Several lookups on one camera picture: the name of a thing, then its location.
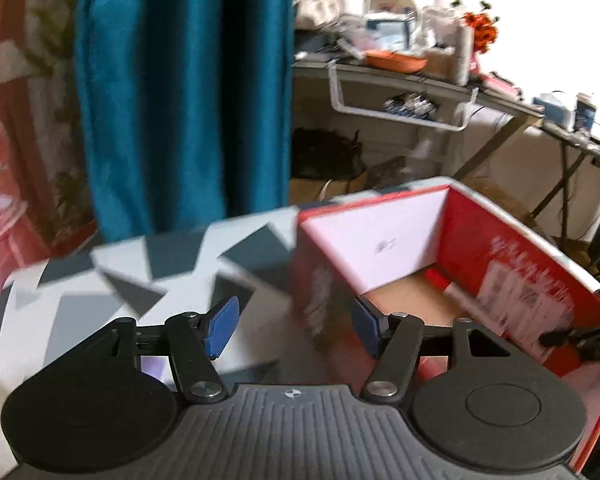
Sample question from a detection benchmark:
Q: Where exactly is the red white marker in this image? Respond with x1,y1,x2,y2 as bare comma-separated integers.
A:
425,266,505,336

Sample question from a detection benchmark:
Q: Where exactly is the black bag under desk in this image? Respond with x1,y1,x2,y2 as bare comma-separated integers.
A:
290,128,367,180

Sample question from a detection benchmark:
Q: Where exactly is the purple rectangular case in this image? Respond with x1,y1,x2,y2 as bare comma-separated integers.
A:
140,356,173,385

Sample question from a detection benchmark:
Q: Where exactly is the red cardboard box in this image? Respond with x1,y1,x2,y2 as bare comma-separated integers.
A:
291,178,600,469

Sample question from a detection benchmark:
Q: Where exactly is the teal blue curtain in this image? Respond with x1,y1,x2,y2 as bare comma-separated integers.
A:
74,0,294,240

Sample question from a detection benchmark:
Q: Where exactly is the cluttered white desk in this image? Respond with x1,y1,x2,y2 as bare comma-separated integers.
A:
294,60,543,181

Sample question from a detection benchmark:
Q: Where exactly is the white wire basket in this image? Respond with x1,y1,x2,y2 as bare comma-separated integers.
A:
327,62,469,132

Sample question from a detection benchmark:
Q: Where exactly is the orange bowl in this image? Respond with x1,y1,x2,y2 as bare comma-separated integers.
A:
364,49,427,74

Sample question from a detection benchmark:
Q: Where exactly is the geometric patterned tablecloth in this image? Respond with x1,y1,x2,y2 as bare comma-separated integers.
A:
0,206,332,478

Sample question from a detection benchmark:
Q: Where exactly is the white spray bottle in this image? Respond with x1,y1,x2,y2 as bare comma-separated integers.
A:
453,22,475,87

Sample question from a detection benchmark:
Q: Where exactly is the printed living room backdrop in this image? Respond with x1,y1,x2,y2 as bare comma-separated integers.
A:
0,0,96,324

